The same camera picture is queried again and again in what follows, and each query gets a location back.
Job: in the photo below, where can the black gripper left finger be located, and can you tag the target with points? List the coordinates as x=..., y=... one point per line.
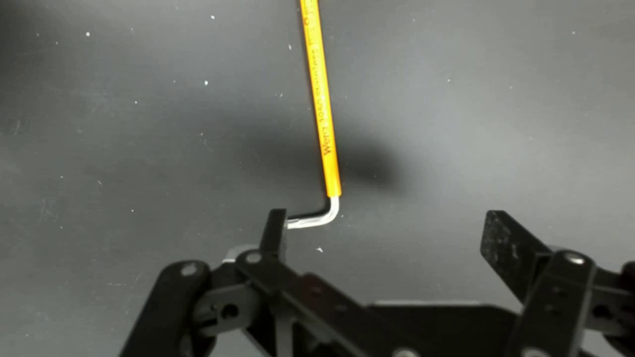
x=198, y=309

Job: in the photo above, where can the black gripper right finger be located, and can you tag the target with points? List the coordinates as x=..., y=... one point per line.
x=561, y=297

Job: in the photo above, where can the yellow allen key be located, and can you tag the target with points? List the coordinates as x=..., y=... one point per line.
x=319, y=91

